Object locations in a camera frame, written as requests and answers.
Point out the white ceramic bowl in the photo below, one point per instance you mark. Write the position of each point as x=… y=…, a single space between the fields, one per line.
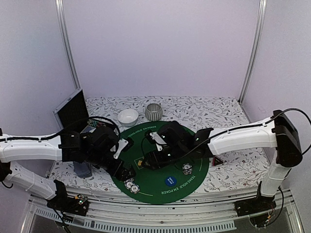
x=128 y=117

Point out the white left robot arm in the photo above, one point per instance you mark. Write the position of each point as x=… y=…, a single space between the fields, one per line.
x=101 y=147

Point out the aluminium poker chip case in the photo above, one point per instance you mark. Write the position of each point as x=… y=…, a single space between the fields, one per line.
x=72 y=109

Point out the aluminium frame post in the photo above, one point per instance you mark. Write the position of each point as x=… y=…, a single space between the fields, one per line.
x=254 y=50
x=65 y=38

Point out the blue poker chips pile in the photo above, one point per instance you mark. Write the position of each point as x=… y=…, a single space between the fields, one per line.
x=132 y=186

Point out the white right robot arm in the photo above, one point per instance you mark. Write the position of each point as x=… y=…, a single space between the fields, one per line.
x=174 y=143

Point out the boxed card deck in case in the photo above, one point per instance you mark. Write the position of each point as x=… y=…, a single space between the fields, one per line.
x=88 y=129

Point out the striped grey ceramic cup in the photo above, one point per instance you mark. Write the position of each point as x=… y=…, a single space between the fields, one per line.
x=153 y=112

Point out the right aluminium frame post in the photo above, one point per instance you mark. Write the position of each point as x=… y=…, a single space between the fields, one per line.
x=254 y=50

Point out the round green poker mat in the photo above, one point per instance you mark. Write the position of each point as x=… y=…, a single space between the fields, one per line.
x=153 y=189

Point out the black triangular all-in marker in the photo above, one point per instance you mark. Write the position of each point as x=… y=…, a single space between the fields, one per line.
x=217 y=161

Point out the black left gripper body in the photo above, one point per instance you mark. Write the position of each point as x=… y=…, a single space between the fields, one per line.
x=97 y=158

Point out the blue poker chip stack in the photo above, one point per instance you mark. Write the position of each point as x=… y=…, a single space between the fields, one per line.
x=187 y=169

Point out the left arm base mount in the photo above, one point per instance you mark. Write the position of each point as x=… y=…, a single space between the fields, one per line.
x=77 y=205

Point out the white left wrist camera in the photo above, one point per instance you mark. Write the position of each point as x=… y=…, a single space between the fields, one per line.
x=122 y=145

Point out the poker chip row upper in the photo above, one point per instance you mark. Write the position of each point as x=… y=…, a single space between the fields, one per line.
x=95 y=123

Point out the left aluminium frame post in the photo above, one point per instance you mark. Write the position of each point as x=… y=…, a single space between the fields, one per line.
x=65 y=38

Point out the floral white tablecloth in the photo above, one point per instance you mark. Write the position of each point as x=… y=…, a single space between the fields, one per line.
x=240 y=170

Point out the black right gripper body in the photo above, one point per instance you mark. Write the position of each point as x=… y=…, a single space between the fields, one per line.
x=154 y=158

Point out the blue small blind button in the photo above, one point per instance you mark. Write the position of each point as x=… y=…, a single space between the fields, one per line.
x=170 y=181

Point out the grey playing card deck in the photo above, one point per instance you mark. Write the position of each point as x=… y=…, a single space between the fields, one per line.
x=82 y=170

